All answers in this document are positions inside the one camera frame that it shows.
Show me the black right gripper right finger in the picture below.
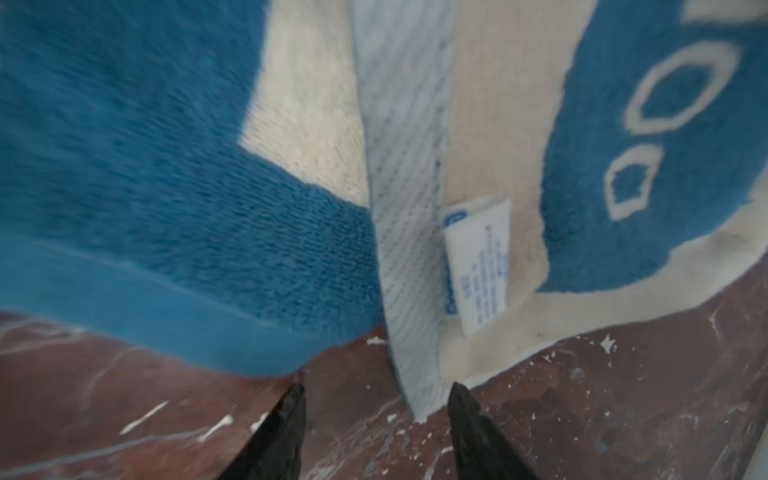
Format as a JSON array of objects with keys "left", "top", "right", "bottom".
[{"left": 447, "top": 382, "right": 538, "bottom": 480}]

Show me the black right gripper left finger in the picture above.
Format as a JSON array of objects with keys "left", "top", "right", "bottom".
[{"left": 218, "top": 383, "right": 306, "bottom": 480}]

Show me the blue cream Doraemon towel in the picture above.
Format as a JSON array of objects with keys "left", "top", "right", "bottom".
[{"left": 1, "top": 1, "right": 767, "bottom": 420}]

